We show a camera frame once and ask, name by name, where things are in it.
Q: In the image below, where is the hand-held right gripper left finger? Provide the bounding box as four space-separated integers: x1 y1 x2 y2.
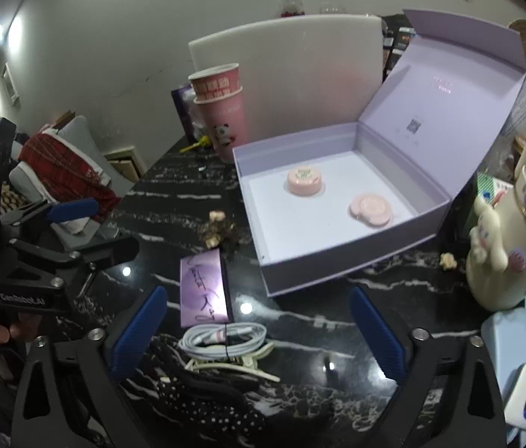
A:
11 284 170 448

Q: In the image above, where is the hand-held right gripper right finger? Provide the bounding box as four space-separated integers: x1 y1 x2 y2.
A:
347 284 520 448

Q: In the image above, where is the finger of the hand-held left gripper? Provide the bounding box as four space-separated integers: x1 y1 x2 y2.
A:
0 197 100 227
9 237 140 285

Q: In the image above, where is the white cable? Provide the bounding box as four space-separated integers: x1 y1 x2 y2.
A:
178 321 267 360

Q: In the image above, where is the cream hair clip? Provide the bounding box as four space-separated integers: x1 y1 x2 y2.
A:
186 342 281 382

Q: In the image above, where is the lilac gift box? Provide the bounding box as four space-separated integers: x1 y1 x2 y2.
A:
232 8 526 297

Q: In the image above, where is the red plaid cloth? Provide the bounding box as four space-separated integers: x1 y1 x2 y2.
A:
19 131 121 203

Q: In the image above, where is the beige wooden cabinet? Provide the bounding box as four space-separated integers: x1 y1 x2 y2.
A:
104 147 145 180

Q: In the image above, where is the grey armchair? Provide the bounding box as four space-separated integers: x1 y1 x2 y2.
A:
8 116 124 248

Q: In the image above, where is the purple card box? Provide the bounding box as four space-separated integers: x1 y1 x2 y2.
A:
180 249 232 328

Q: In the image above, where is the black polka dot cloth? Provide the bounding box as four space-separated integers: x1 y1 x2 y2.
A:
148 336 268 439

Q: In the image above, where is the light blue box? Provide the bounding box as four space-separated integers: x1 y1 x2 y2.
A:
480 310 526 407

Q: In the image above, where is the yellow lollipop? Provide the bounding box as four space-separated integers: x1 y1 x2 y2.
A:
180 135 211 153

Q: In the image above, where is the white plastic bag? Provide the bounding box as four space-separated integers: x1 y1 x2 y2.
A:
191 103 208 141

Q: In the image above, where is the cream cartoon dog bottle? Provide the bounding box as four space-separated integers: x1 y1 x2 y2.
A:
466 121 526 311

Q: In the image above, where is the pink panda paper cup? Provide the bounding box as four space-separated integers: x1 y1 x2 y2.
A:
194 86 250 164

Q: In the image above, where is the green striped box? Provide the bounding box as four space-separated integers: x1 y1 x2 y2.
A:
471 172 513 225

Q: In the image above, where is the red banded paper cup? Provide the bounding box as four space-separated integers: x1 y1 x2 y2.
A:
188 63 244 103

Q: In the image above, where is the white foam board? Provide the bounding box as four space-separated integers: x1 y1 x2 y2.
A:
188 14 384 147

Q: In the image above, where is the dark display rack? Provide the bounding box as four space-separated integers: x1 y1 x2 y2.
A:
380 14 418 80

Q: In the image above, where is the jar with red contents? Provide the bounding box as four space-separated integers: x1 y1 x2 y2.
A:
278 0 307 18

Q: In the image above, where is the white wall frame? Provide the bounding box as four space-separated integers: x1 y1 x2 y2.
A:
1 63 23 110

